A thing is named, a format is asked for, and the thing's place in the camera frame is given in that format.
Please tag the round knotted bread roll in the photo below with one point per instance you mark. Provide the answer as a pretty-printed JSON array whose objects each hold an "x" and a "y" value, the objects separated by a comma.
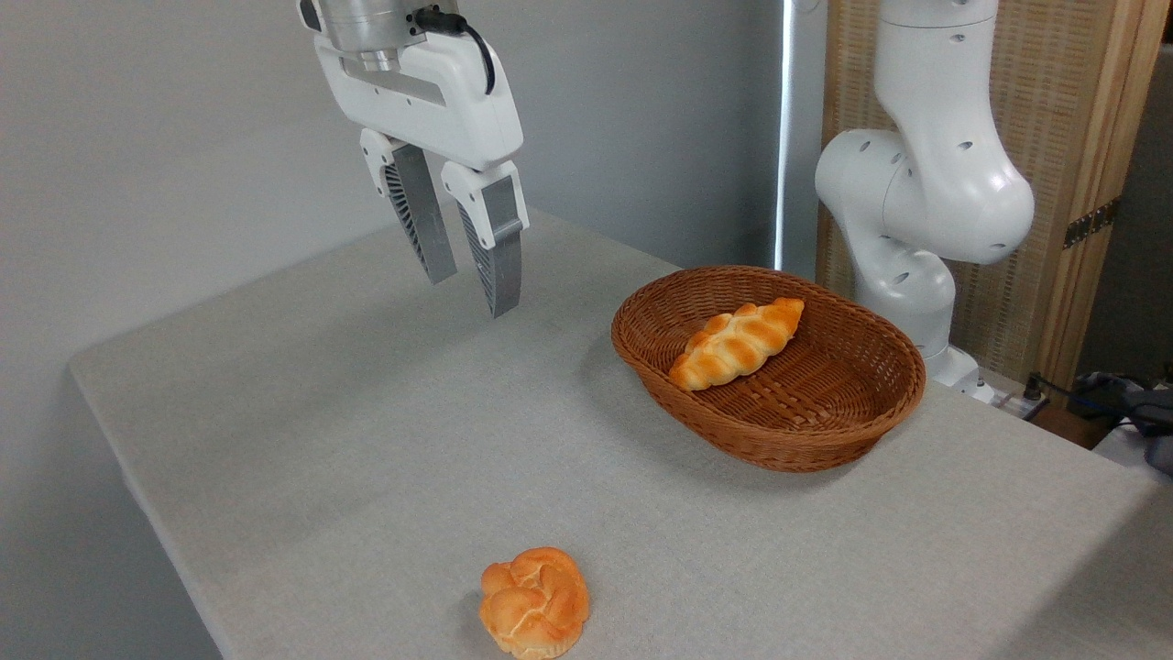
[{"x": 534, "y": 605}]

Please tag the long braided bread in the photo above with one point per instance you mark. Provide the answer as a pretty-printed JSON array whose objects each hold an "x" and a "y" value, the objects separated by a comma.
[{"x": 733, "y": 346}]

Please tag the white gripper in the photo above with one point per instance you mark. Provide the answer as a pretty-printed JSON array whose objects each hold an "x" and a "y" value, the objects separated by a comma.
[{"x": 431, "y": 96}]

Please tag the grey tablecloth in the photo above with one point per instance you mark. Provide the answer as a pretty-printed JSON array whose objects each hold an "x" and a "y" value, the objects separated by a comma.
[{"x": 412, "y": 440}]

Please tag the dark metal screen hinge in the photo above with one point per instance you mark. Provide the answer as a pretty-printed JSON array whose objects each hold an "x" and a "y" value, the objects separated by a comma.
[{"x": 1090, "y": 223}]

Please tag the dark grey bag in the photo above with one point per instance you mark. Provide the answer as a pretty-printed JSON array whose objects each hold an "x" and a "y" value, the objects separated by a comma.
[{"x": 1150, "y": 422}]

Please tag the brown woven wicker basket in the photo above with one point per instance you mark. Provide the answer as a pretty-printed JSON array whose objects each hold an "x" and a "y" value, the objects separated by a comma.
[{"x": 825, "y": 412}]

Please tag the wooden rattan folding screen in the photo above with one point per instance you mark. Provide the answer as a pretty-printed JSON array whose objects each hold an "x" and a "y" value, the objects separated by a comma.
[{"x": 1072, "y": 110}]

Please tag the white power strip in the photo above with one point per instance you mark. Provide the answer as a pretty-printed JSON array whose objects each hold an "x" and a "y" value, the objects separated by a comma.
[{"x": 1008, "y": 401}]

